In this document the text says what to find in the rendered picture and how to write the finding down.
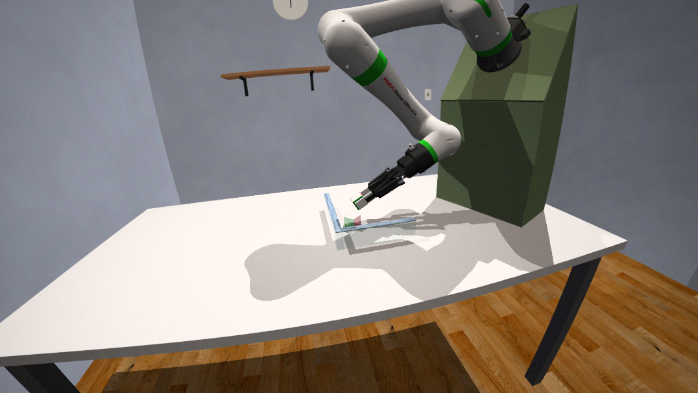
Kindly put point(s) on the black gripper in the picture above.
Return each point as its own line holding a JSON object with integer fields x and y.
{"x": 387, "y": 181}

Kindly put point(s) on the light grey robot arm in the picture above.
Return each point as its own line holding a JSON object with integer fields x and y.
{"x": 346, "y": 35}

